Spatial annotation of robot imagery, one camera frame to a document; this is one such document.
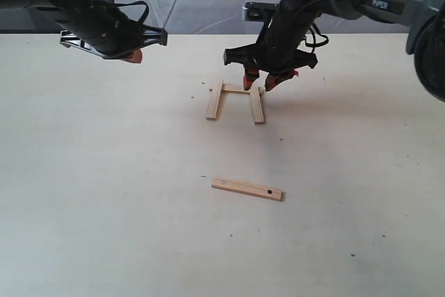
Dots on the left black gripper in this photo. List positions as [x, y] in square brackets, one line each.
[110, 29]

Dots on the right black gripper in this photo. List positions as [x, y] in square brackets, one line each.
[276, 49]

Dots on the plain wooden strip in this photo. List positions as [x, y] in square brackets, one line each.
[214, 100]
[256, 106]

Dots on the wooden strip with holes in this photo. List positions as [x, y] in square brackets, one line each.
[236, 89]
[247, 188]

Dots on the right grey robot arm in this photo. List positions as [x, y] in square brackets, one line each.
[423, 18]

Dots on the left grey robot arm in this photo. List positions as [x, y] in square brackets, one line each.
[98, 27]

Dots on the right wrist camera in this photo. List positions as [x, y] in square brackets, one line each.
[258, 11]

